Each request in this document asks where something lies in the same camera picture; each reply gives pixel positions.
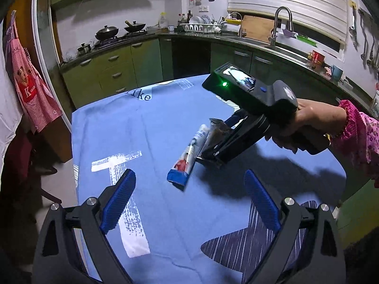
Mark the white wall socket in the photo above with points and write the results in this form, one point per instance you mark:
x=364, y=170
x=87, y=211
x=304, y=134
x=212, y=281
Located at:
x=204, y=8

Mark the clear oil bottle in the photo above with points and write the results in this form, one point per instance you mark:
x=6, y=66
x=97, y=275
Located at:
x=163, y=22

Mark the light green base cabinets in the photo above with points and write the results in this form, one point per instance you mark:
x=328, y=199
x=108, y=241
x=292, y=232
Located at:
x=88, y=77

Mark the white hanging cloth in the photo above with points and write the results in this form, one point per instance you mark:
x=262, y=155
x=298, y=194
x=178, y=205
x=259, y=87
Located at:
x=9, y=109

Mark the tall steel faucet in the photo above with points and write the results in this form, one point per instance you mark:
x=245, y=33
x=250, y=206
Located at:
x=272, y=38

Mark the hanging steel spoon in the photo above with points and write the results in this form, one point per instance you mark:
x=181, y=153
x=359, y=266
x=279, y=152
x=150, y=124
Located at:
x=352, y=30

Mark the dark wooden chair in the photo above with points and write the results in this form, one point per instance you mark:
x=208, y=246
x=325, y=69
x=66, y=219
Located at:
x=49, y=196

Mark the wooden cutting board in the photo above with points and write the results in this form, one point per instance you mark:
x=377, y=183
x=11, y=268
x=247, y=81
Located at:
x=256, y=26

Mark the white enamel mug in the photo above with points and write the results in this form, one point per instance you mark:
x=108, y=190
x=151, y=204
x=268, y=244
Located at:
x=171, y=28

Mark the small steel faucet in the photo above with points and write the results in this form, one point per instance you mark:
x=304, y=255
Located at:
x=243, y=32

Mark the dark clothing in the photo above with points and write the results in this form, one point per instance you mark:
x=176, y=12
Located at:
x=362, y=266

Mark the yellow container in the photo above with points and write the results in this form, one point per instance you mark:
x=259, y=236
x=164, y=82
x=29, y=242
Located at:
x=233, y=21

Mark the dark sauce bottles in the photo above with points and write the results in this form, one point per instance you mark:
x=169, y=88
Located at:
x=185, y=18

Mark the black wok with lid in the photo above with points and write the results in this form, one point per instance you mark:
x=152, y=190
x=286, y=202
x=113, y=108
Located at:
x=106, y=33

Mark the small steel pot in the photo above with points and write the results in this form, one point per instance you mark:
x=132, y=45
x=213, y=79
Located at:
x=84, y=49

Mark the white dish rack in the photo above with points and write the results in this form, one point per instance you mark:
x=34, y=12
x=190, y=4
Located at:
x=198, y=29

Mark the hanging steel ladle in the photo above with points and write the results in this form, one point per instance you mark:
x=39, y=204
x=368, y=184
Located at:
x=369, y=62
x=362, y=56

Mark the gas stove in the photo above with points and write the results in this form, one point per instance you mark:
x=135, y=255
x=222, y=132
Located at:
x=115, y=40

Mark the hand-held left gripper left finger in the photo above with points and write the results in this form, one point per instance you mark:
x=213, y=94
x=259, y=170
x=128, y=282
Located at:
x=118, y=204

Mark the green tray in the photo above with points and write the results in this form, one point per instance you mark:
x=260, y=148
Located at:
x=306, y=40

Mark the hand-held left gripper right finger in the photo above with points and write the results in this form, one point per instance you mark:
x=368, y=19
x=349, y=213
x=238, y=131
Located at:
x=262, y=204

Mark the blue printed tablecloth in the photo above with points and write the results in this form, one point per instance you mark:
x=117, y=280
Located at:
x=148, y=142

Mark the white plates in rack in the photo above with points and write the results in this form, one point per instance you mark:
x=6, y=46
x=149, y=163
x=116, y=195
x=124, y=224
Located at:
x=200, y=20

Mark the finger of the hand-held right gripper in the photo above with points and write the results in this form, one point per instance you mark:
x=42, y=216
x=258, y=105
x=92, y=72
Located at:
x=239, y=145
x=237, y=121

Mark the red checkered apron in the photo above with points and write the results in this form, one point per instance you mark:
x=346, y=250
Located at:
x=32, y=94

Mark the blue and white wrapper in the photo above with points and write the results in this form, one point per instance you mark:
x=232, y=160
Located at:
x=186, y=162

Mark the silver brown wrapper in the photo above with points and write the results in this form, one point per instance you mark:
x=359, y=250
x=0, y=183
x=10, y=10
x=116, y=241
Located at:
x=214, y=130

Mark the person's right hand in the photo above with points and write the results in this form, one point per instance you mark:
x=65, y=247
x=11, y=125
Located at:
x=319, y=118

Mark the red snack packet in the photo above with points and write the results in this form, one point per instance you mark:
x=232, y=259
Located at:
x=317, y=57

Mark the steel sink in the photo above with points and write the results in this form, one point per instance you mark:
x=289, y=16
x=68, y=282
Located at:
x=254, y=43

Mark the dark green base cabinets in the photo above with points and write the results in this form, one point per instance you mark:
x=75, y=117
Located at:
x=237, y=62

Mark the purple sponge holder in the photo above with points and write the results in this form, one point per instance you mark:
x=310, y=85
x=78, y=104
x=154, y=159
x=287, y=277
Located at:
x=287, y=32

